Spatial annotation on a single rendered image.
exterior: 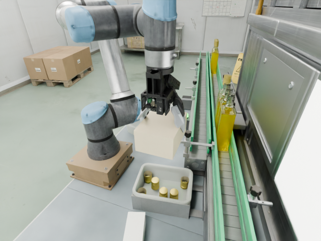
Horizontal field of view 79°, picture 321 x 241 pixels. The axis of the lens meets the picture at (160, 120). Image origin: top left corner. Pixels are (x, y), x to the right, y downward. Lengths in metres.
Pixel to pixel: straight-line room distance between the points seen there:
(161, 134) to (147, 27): 0.27
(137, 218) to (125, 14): 0.63
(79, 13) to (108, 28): 0.07
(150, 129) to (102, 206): 0.43
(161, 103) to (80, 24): 0.25
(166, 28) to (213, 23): 6.19
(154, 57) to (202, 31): 6.20
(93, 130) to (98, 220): 0.35
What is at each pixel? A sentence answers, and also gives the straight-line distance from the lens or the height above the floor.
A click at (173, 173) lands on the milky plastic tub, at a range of 0.88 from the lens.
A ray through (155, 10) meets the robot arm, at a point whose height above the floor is 1.43.
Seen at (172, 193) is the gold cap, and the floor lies 0.81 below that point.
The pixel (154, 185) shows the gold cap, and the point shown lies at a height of 0.80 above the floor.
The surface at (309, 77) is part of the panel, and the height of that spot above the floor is 1.30.
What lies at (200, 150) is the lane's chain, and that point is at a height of 0.88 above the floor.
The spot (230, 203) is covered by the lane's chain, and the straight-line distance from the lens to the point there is 0.73.
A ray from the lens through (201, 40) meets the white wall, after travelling 6.69.
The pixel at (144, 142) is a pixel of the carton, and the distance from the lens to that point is 0.57.
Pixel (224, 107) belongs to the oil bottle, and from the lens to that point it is 0.82.
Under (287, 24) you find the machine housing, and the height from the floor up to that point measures 1.39.
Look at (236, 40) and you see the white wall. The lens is 6.77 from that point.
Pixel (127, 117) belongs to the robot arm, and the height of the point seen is 1.02.
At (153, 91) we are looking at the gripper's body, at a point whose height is 1.26.
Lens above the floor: 1.45
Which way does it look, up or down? 31 degrees down
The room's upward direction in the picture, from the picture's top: straight up
